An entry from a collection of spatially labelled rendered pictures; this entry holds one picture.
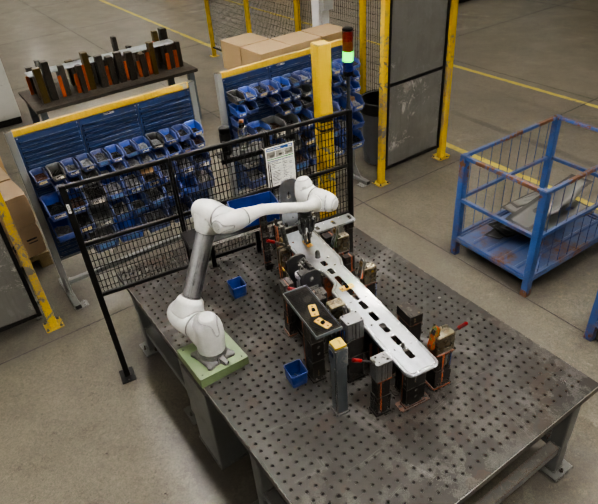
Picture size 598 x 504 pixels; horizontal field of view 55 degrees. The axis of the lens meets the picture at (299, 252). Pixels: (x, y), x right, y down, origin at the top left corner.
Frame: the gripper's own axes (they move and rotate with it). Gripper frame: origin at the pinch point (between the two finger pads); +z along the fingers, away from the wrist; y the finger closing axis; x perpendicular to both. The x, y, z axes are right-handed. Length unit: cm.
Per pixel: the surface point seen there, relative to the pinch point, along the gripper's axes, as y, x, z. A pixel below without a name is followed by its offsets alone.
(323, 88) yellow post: 46, 58, -66
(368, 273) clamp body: 16.0, -43.8, 4.9
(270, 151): 4, 54, -35
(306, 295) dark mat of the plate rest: -30, -59, -10
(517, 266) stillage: 178, -7, 90
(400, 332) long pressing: 4, -92, 6
